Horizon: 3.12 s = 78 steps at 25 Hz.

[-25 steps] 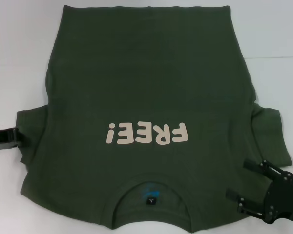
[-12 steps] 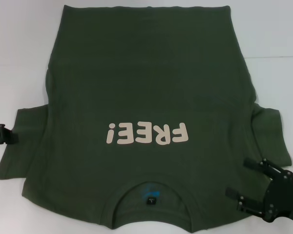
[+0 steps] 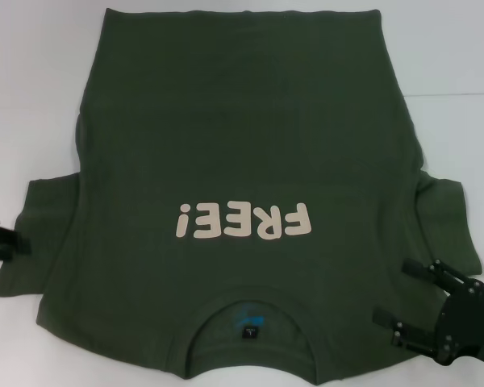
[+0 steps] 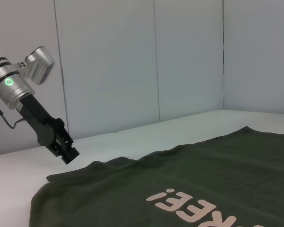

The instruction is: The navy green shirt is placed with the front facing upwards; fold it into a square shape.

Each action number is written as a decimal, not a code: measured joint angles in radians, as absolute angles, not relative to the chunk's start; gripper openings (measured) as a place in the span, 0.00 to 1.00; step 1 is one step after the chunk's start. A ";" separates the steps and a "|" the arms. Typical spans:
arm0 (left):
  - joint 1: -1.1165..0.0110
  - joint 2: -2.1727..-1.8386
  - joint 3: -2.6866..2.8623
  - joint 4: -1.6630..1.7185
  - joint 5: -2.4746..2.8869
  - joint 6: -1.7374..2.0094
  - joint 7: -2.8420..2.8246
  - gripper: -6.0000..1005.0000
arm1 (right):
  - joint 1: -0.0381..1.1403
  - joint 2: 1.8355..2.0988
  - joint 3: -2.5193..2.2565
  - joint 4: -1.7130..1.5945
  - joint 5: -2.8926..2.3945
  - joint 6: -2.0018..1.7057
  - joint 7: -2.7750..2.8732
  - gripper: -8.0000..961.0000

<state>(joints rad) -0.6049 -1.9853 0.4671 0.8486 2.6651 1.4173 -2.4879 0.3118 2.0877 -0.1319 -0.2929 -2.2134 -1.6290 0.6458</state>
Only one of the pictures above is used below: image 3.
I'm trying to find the dark green FREE! t-shirt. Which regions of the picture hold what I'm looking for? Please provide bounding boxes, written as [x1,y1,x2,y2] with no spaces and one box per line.
[0,7,484,382]

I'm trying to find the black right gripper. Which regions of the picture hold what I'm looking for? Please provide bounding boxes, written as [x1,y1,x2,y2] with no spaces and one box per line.
[372,259,484,360]

